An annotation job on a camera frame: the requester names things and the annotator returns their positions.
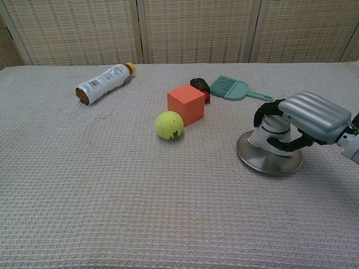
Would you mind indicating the round silver metal plate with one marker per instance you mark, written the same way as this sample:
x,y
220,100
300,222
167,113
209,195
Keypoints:
x,y
266,164

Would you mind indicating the white paper cup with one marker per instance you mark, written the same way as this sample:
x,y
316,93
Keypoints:
x,y
261,137

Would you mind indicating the teal hand brush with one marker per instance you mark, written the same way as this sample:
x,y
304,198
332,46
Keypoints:
x,y
234,89

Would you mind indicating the woven folding screen panel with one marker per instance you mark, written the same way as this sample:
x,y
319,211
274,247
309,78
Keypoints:
x,y
352,50
305,30
11,47
78,30
199,30

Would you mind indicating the yellow tennis ball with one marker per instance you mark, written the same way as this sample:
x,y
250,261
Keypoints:
x,y
168,124

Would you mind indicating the black oval plastic gadget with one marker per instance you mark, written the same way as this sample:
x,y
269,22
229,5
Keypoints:
x,y
199,83

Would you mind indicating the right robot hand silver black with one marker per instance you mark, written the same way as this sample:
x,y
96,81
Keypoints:
x,y
317,115

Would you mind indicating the orange foam cube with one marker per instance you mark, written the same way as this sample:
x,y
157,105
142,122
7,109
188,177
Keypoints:
x,y
188,106

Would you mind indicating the small red plastic piece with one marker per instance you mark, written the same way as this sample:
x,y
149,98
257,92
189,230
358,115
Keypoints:
x,y
207,96

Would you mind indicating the white labelled bottle yellow cap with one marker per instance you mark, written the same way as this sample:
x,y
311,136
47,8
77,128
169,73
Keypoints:
x,y
103,82

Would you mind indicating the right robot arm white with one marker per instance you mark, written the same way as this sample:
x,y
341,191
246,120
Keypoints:
x,y
350,145

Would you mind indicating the beige waffle weave tablecloth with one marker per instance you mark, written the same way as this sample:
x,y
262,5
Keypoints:
x,y
112,182

